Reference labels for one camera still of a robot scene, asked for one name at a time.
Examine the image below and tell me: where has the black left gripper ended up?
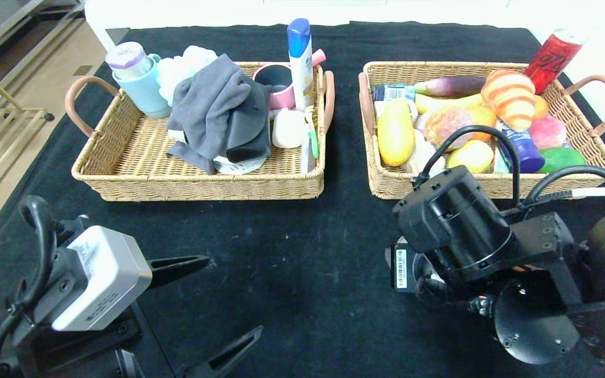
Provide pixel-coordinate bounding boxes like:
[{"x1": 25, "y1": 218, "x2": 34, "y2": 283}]
[{"x1": 12, "y1": 255, "x2": 264, "y2": 378}]

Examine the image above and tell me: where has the gray towel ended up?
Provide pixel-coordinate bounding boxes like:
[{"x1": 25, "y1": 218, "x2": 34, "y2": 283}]
[{"x1": 166, "y1": 54, "x2": 272, "y2": 175}]

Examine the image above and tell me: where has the green handled pasta spoon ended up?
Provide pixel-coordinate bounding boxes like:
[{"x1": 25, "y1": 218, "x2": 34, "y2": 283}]
[{"x1": 304, "y1": 105, "x2": 320, "y2": 159}]

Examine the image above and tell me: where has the toy cream puff bun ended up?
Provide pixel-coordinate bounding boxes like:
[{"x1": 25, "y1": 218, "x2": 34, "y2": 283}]
[{"x1": 424, "y1": 106, "x2": 475, "y2": 152}]

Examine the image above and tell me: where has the white drink bottle blue cap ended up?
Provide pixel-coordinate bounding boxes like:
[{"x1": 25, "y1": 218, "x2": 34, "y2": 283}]
[{"x1": 494, "y1": 120, "x2": 546, "y2": 174}]

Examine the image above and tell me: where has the toy croissant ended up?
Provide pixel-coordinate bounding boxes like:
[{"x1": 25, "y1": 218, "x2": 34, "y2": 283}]
[{"x1": 481, "y1": 70, "x2": 537, "y2": 133}]

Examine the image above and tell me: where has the rectangular wicker basket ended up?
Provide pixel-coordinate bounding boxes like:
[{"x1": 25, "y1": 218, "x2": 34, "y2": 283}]
[
  {"x1": 65, "y1": 61, "x2": 336, "y2": 202},
  {"x1": 358, "y1": 61, "x2": 605, "y2": 200}
]

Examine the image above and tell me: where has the black tablecloth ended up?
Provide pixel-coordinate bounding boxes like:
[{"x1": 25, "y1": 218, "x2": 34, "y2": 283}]
[{"x1": 0, "y1": 21, "x2": 605, "y2": 378}]

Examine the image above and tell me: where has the white round container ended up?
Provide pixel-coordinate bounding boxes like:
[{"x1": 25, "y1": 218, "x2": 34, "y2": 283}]
[{"x1": 213, "y1": 155, "x2": 267, "y2": 175}]

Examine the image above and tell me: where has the black glasses case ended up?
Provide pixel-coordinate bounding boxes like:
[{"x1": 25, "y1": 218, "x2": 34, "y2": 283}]
[{"x1": 226, "y1": 83, "x2": 273, "y2": 164}]

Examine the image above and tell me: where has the white comb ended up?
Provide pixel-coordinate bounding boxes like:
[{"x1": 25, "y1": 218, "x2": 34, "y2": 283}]
[{"x1": 301, "y1": 138, "x2": 316, "y2": 174}]

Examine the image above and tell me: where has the white soap box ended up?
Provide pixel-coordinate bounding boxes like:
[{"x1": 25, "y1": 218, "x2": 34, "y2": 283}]
[{"x1": 272, "y1": 109, "x2": 308, "y2": 149}]

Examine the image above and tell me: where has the pink mug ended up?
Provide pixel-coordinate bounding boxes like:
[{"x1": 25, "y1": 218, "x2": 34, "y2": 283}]
[{"x1": 253, "y1": 49, "x2": 327, "y2": 111}]

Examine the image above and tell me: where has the teal plastic cup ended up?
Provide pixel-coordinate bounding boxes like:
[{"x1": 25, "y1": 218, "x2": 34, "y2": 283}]
[{"x1": 112, "y1": 54, "x2": 173, "y2": 119}]

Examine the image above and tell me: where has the light blue bath pouf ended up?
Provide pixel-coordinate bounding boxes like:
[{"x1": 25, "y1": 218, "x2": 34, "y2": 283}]
[{"x1": 157, "y1": 45, "x2": 220, "y2": 106}]

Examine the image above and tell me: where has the white shampoo bottle blue cap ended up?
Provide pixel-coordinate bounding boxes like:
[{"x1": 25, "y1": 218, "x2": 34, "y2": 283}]
[{"x1": 287, "y1": 19, "x2": 316, "y2": 115}]

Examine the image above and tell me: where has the toy yellow papaya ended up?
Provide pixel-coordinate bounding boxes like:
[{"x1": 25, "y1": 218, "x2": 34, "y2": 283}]
[{"x1": 377, "y1": 99, "x2": 416, "y2": 167}]

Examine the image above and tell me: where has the gold metal rack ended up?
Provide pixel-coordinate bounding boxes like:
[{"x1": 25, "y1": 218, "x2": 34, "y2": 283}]
[{"x1": 0, "y1": 92, "x2": 56, "y2": 217}]

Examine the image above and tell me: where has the purple lidded jar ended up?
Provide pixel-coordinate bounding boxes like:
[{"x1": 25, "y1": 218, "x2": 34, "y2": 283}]
[{"x1": 105, "y1": 42, "x2": 153, "y2": 81}]

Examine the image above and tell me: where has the toy white garlic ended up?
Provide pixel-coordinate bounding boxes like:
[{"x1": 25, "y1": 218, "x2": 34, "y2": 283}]
[{"x1": 405, "y1": 129, "x2": 446, "y2": 176}]

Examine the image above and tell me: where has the blue barcode snack packet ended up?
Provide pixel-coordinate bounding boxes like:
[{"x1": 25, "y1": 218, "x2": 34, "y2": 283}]
[{"x1": 371, "y1": 84, "x2": 419, "y2": 103}]

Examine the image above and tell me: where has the toy yellow lemon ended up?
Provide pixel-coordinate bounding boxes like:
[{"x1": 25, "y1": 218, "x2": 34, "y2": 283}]
[{"x1": 446, "y1": 140, "x2": 495, "y2": 174}]

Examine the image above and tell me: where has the toy yellow banana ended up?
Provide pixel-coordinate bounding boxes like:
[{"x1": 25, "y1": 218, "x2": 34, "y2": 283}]
[{"x1": 415, "y1": 93, "x2": 484, "y2": 115}]

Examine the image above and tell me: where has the toy purple eggplant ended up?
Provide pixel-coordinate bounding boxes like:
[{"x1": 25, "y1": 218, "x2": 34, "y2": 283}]
[{"x1": 414, "y1": 75, "x2": 487, "y2": 98}]

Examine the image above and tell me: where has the large toy orange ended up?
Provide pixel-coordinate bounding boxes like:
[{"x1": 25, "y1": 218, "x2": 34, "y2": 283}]
[{"x1": 468, "y1": 105, "x2": 498, "y2": 142}]

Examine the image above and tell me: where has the toy pink peach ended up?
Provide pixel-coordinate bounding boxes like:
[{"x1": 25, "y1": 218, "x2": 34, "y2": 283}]
[{"x1": 528, "y1": 117, "x2": 568, "y2": 151}]

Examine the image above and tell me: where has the toy green lime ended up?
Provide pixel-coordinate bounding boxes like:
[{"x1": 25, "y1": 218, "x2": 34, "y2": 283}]
[{"x1": 538, "y1": 147, "x2": 588, "y2": 174}]

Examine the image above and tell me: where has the small toy orange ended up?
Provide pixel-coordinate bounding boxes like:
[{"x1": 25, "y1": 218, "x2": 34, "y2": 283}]
[{"x1": 531, "y1": 94, "x2": 549, "y2": 121}]

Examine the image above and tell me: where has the red soda can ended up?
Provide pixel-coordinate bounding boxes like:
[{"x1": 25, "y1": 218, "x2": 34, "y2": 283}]
[{"x1": 524, "y1": 28, "x2": 586, "y2": 95}]

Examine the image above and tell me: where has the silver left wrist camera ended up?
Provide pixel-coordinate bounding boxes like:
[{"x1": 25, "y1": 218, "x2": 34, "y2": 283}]
[{"x1": 50, "y1": 226, "x2": 153, "y2": 332}]

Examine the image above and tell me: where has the black camera cable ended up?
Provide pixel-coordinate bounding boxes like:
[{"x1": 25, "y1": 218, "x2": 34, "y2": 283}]
[
  {"x1": 412, "y1": 125, "x2": 605, "y2": 212},
  {"x1": 0, "y1": 195, "x2": 60, "y2": 378}
]

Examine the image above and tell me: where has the black braided cable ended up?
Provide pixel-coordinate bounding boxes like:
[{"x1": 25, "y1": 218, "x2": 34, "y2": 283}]
[{"x1": 528, "y1": 186, "x2": 605, "y2": 205}]

